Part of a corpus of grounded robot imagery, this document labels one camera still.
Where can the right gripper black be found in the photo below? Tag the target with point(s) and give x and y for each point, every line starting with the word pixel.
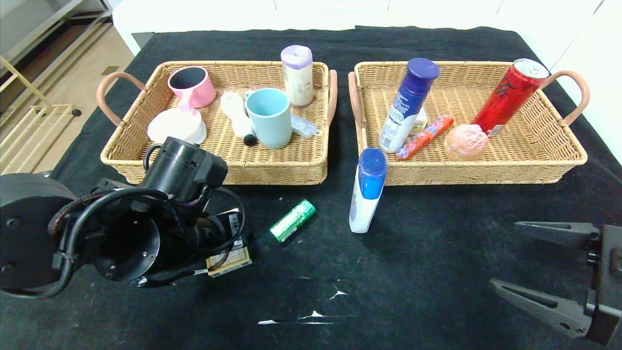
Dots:
pixel 608 277

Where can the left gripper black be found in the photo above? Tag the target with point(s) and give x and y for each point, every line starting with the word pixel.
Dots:
pixel 234 224

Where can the cream card box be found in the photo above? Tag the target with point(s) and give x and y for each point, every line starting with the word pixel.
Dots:
pixel 233 262

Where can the teal mug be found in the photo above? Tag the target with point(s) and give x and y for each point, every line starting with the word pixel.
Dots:
pixel 272 124

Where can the orange sausage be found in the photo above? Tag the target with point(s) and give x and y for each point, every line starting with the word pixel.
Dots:
pixel 425 137

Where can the indigo capped drink bottle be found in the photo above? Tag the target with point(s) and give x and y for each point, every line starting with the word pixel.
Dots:
pixel 401 121

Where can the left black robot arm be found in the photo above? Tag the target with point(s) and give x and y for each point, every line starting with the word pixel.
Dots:
pixel 29 233

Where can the wicker basket holding household items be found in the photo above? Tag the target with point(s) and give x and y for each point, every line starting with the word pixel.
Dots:
pixel 291 163

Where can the wicker basket holding food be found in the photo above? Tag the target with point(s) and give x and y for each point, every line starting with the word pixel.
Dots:
pixel 534 146

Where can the green gum tube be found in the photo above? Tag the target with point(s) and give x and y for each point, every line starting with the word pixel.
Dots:
pixel 291 221

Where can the small white paper scrap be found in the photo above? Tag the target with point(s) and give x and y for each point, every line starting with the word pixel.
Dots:
pixel 316 315
pixel 338 294
pixel 267 322

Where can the white brush black tip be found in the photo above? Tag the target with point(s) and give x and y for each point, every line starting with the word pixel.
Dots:
pixel 232 109

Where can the translucent grey toothbrush case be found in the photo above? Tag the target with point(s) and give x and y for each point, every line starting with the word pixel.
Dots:
pixel 305 126

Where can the black table cloth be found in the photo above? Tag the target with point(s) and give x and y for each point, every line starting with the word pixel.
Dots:
pixel 437 282

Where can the white bottle bright blue cap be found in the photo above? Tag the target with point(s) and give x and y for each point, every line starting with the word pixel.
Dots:
pixel 362 214

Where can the pink mug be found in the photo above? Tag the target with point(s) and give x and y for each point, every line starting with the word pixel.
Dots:
pixel 201 95

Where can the purple lid cylinder container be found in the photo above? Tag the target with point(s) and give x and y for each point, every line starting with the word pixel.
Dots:
pixel 297 82

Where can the pink round bun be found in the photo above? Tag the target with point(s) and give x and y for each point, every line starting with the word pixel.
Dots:
pixel 465 142

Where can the tall red drink can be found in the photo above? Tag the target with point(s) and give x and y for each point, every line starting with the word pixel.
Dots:
pixel 505 102

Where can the small white milk carton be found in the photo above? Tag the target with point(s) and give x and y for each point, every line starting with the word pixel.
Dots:
pixel 420 124

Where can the light wooden rack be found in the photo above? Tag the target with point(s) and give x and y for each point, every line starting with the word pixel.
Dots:
pixel 19 146

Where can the grey metal shelf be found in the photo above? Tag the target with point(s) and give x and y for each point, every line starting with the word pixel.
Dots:
pixel 48 19

